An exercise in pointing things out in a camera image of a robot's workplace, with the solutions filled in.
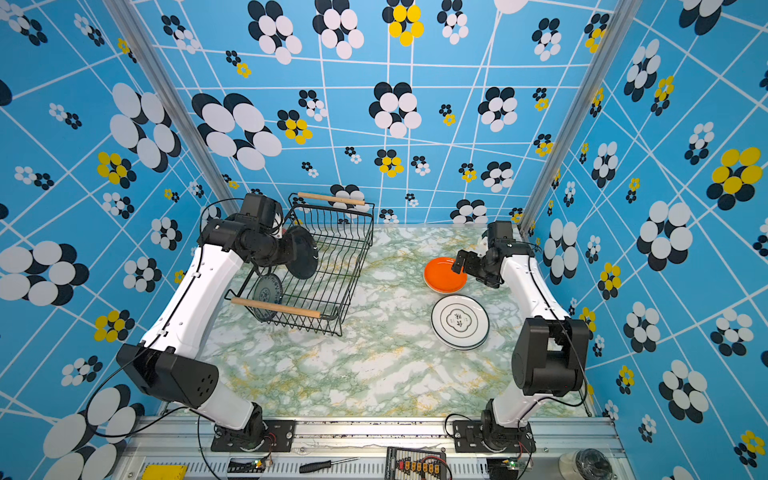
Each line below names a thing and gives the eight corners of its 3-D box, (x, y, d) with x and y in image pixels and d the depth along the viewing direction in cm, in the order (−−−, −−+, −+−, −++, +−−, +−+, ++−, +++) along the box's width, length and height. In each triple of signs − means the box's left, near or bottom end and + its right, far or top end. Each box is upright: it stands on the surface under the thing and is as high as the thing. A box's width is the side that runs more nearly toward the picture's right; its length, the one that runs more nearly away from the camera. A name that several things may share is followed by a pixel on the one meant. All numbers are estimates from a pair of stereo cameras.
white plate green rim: (434, 351, 90) (435, 345, 86) (429, 300, 101) (430, 294, 98) (492, 351, 89) (495, 345, 86) (481, 300, 101) (484, 294, 97)
